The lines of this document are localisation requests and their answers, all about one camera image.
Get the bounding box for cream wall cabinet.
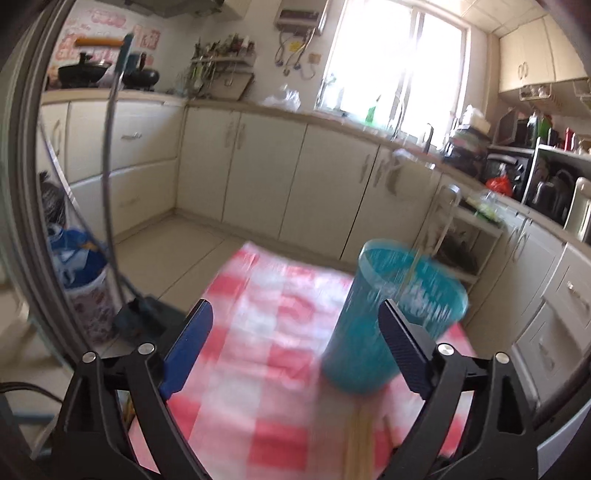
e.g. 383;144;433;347
499;16;590;96

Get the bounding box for white water heater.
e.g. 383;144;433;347
274;8;324;31

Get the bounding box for silver microwave oven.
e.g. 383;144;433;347
494;108;536;148

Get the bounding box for white shelf cart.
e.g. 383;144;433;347
416;185;505;287

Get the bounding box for red white checked tablecloth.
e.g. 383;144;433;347
122;240;478;480

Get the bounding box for grey door frame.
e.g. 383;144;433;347
0;0;90;370

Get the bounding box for clear plastic bag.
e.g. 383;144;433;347
263;85;302;112

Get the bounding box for black speckled bag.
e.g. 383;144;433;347
39;171;70;224

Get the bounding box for range hood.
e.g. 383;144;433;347
124;0;228;18

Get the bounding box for white kettle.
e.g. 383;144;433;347
562;178;591;243

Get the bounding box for patterned trash bin blue bag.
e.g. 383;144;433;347
48;226;116;344

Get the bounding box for cream kitchen base cabinets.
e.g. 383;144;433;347
39;90;591;416

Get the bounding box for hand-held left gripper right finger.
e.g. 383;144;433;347
378;299;543;480

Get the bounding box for pink wall stickers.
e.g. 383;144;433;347
55;11;161;62

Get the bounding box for black pot with lid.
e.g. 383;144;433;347
58;53;114;89

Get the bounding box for kitchen window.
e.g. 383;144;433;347
318;9;467;144

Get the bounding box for wooden rolling pin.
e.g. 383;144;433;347
65;38;134;48

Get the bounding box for bundle of bamboo chopsticks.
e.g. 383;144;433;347
344;406;398;480

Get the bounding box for wall utensil rack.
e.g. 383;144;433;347
189;37;257;101

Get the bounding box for thin metal rod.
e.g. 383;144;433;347
37;122;139;296

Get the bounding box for single bamboo chopstick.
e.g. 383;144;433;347
401;249;421;301

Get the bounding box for teal perforated plastic basket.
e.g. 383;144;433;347
321;239;469;395

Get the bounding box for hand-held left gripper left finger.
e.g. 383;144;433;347
48;299;214;480

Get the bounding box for red plastic bag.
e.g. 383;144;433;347
486;176;514;198

